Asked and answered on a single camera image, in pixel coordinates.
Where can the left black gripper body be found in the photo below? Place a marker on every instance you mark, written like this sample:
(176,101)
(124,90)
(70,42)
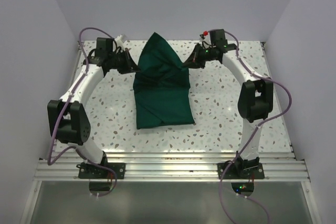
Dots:
(119,61)

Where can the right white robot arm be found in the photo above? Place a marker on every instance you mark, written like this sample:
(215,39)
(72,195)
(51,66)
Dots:
(255,101)

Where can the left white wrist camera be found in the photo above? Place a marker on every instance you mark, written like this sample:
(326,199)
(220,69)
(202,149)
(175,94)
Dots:
(120,41)

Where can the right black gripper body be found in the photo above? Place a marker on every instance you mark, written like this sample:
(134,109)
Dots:
(204,55)

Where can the green surgical cloth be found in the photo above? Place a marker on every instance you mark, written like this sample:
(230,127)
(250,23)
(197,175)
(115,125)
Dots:
(161,88)

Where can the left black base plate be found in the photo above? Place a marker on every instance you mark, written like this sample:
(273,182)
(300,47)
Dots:
(88,171)

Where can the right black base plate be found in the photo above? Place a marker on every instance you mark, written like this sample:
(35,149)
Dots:
(252,169)

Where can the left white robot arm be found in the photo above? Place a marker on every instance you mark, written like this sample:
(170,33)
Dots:
(68,120)

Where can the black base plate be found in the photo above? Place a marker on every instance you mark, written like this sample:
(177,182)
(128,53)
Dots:
(88,171)
(252,169)

